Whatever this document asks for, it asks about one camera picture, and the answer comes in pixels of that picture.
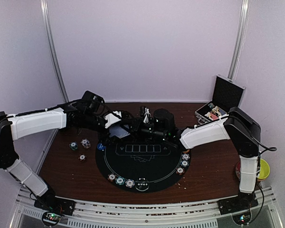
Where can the aluminium left corner post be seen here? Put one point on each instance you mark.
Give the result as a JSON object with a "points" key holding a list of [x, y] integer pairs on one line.
{"points": [[52, 49]]}

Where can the green 50 poker chip stack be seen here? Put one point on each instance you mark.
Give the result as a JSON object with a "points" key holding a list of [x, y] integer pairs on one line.
{"points": [[73, 146]]}

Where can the blue round blind button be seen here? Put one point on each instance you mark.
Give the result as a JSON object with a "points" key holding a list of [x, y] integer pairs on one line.
{"points": [[101, 147]]}

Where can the aluminium front rail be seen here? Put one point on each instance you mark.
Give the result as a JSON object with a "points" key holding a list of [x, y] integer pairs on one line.
{"points": [[200, 214]]}

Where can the aluminium corner post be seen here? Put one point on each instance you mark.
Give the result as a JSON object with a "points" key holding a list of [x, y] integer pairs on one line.
{"points": [[242, 25], [52, 49]]}

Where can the red patterned bowl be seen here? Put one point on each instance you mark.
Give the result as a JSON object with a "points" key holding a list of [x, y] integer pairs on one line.
{"points": [[237, 170]]}

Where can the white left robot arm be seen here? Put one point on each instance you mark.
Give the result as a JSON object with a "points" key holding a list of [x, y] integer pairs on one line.
{"points": [[16, 126]]}

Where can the aluminium right corner post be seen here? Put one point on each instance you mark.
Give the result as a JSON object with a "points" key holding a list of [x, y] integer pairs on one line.
{"points": [[242, 25]]}

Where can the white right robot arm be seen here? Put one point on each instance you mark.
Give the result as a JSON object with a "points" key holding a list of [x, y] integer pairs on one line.
{"points": [[236, 125]]}

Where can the red-white poker chip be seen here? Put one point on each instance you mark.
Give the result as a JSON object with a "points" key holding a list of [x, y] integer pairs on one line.
{"points": [[180, 170], [111, 177]]}

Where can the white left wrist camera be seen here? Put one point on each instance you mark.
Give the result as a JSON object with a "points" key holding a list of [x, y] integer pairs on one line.
{"points": [[112, 118]]}

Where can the red poker chip stack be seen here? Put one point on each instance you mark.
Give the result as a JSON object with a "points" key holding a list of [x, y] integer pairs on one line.
{"points": [[82, 157]]}

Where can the aluminium poker chip case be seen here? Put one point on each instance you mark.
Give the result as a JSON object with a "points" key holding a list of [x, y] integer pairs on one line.
{"points": [[226, 95]]}

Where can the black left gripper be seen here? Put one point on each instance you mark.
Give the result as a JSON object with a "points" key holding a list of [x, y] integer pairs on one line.
{"points": [[102, 136]]}

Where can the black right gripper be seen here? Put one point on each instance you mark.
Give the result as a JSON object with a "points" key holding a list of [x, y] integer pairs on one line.
{"points": [[136, 126]]}

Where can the red card deck in case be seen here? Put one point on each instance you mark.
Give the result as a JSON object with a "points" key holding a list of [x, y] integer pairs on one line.
{"points": [[212, 116]]}

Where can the yellow-green plastic bowl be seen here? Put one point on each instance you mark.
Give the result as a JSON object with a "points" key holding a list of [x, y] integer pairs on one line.
{"points": [[264, 170]]}

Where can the blue-backed playing card deck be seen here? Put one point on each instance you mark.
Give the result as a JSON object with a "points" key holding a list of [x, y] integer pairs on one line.
{"points": [[117, 131]]}

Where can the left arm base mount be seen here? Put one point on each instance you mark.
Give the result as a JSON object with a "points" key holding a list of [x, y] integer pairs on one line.
{"points": [[60, 206]]}

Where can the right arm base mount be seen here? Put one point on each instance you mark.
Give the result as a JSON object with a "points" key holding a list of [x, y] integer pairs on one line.
{"points": [[235, 204]]}

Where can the black round poker mat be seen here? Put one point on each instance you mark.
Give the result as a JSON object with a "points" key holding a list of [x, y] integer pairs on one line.
{"points": [[133, 159]]}

